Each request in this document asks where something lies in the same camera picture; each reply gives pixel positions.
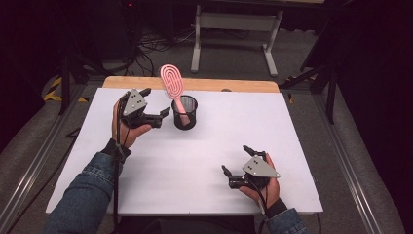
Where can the metal frame stand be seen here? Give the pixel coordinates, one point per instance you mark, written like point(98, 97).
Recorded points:
point(238, 22)

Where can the person's left hand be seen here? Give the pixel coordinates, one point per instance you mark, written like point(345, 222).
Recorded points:
point(130, 135)

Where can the metal floor rail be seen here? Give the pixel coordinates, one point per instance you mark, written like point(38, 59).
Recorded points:
point(350, 169)
point(29, 175)

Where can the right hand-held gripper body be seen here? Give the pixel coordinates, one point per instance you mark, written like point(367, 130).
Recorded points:
point(259, 169)

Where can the white table board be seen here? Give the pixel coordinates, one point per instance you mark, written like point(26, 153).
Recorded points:
point(195, 156)

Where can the black equipment cabinet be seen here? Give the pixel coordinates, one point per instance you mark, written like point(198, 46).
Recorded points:
point(113, 32)

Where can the pink hairbrush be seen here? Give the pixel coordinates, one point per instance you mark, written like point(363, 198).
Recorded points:
point(172, 79)

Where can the yellow black floor tape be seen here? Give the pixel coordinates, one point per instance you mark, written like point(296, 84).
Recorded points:
point(53, 94)

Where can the black metal stand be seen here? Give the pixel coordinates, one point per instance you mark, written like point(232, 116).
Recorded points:
point(331, 97)
point(66, 84)

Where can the person's right hand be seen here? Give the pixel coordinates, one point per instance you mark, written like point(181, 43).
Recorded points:
point(271, 195)

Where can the black mesh pen holder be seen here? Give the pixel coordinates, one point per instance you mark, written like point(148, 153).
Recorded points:
point(194, 113)

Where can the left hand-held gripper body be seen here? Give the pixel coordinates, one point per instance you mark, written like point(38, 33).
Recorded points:
point(134, 104)

